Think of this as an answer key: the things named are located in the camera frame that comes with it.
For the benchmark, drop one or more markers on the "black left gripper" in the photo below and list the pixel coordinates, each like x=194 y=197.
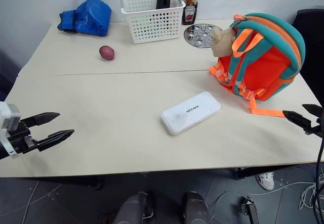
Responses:
x=20 y=138

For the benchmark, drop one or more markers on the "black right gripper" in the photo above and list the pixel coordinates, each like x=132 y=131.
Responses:
x=318 y=128

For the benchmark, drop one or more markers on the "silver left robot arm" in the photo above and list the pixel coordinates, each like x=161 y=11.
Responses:
x=3 y=152

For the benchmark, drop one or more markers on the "orange and teal backpack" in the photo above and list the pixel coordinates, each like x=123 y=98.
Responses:
x=263 y=57

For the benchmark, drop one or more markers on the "white rectangular case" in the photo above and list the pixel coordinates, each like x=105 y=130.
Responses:
x=190 y=112

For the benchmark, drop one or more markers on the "black chair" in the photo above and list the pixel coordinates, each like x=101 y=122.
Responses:
x=311 y=47

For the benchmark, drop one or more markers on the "white sneaker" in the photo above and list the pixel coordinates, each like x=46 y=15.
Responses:
x=266 y=180

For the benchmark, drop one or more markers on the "reddish purple sweet potato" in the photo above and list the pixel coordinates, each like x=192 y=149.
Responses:
x=107 y=52

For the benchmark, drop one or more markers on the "beige plush toy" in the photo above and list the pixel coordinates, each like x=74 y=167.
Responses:
x=222 y=43

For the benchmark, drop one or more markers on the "dark rounded shape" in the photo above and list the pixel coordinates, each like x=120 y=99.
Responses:
x=135 y=207
x=196 y=208

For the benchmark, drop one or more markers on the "blue boxing glove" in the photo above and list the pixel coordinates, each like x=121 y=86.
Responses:
x=88 y=16

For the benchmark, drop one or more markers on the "round perforated metal plate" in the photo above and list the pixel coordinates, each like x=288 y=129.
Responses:
x=200 y=35

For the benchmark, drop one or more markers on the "white perforated plastic basket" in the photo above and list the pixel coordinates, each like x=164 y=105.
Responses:
x=152 y=21

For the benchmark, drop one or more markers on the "ketchup bottle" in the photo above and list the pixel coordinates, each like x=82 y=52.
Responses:
x=189 y=9

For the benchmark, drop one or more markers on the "black rounded object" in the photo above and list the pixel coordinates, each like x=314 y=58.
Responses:
x=162 y=2

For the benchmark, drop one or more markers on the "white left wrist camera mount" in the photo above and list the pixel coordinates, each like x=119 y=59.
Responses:
x=8 y=116

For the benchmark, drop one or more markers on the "dark table frame bar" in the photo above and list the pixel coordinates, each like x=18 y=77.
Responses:
x=273 y=171

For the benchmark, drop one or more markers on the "black metal bracket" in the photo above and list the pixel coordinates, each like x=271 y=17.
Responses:
x=250 y=208

